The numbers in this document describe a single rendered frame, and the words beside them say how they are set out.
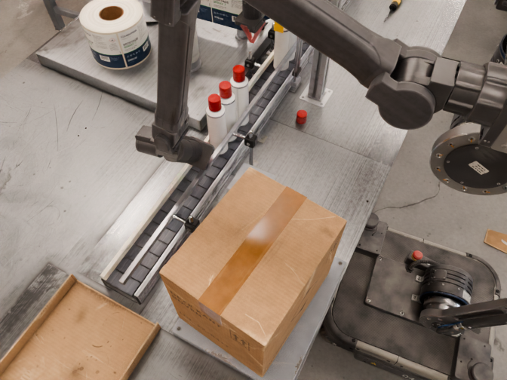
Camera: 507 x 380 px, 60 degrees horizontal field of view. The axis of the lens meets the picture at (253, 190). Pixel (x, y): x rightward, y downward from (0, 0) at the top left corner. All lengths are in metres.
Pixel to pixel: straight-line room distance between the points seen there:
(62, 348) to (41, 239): 0.31
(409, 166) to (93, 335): 1.84
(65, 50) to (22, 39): 1.73
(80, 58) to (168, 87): 0.84
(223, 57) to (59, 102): 0.57
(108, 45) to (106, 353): 0.93
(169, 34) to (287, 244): 0.44
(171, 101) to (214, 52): 0.73
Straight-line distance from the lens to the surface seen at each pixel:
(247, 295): 0.82
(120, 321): 1.15
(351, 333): 1.75
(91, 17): 1.59
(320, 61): 1.43
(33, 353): 1.20
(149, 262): 1.14
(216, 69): 1.54
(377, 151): 1.41
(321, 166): 1.34
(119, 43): 1.54
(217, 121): 1.18
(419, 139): 2.64
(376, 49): 0.67
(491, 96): 0.67
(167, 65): 0.84
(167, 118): 0.94
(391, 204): 2.33
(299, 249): 0.86
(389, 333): 1.79
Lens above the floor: 1.89
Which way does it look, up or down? 56 degrees down
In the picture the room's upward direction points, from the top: straight up
